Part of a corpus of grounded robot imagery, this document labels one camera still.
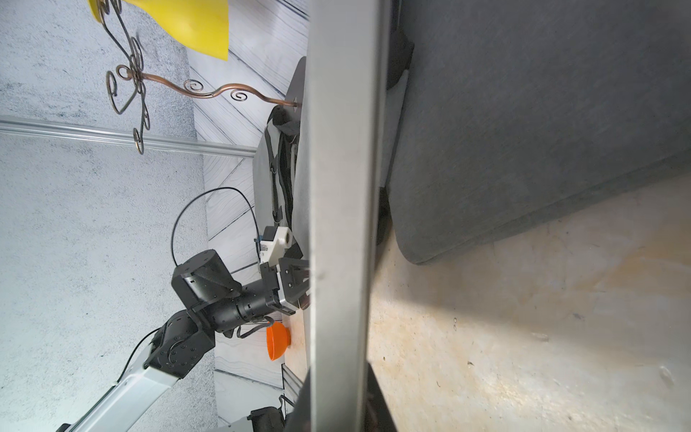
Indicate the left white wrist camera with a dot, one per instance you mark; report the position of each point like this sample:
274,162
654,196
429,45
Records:
275,242

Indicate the left aluminium frame post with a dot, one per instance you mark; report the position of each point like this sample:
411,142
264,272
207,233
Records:
34,128

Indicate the orange bowl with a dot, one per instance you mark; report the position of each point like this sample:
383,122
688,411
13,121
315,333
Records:
278,339

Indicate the yellow plastic goblet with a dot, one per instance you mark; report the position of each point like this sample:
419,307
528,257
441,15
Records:
202,26

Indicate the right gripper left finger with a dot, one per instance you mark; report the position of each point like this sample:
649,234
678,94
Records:
300,418

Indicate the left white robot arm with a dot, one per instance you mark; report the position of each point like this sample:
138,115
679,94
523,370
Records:
215,303

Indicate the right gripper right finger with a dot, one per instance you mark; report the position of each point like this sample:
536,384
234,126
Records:
377,414

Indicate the grey zippered laptop bag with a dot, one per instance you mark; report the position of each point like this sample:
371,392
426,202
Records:
274,167

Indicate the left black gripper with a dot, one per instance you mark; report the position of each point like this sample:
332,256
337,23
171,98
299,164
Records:
287,285

